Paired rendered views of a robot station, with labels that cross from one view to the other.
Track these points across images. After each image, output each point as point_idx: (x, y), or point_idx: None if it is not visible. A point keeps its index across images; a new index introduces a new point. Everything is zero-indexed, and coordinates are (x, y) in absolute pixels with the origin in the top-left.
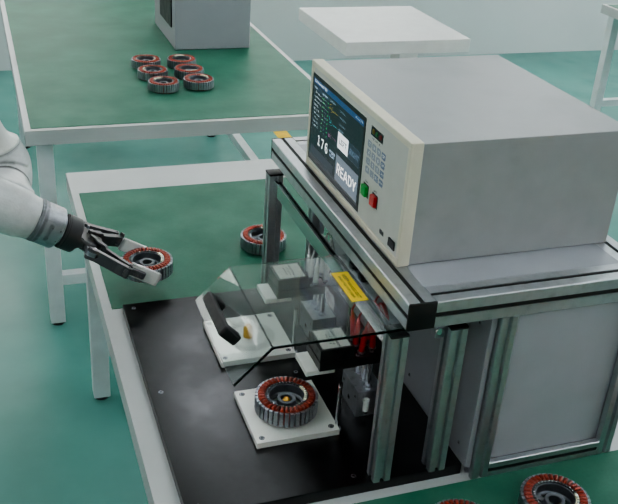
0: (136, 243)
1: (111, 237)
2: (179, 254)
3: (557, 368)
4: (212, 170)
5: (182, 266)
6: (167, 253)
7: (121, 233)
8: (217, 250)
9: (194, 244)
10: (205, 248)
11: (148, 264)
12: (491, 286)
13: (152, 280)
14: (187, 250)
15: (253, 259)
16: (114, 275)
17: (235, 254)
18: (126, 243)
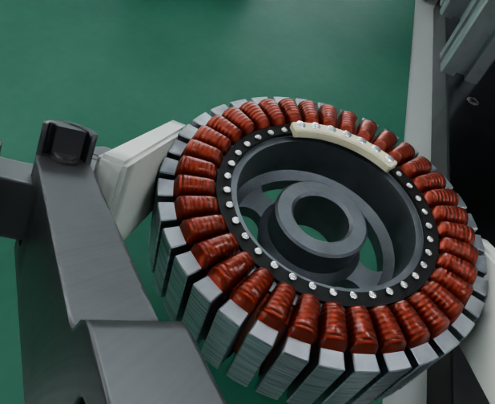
0: (157, 143)
1: (121, 248)
2: (69, 78)
3: None
4: None
5: (159, 119)
6: (331, 107)
7: (46, 133)
8: (134, 11)
9: (45, 18)
10: (97, 18)
11: (362, 229)
12: None
13: None
14: (64, 50)
15: (243, 2)
16: (11, 373)
17: (190, 5)
18: (130, 187)
